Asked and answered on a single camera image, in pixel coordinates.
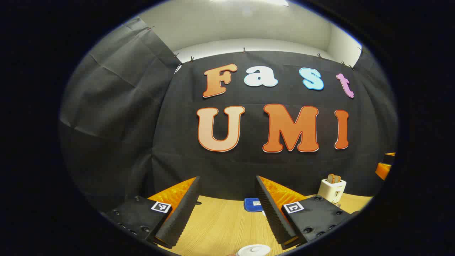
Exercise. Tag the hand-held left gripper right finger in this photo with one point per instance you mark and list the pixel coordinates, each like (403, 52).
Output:
(273, 217)

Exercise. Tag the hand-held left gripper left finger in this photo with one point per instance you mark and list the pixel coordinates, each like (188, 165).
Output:
(181, 220)

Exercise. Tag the blue folded cloth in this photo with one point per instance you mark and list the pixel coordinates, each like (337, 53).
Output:
(250, 205)

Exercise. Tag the brown toast slice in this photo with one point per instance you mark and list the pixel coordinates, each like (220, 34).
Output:
(333, 178)

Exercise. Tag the white toaster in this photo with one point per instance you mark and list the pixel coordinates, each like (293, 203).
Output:
(331, 192)

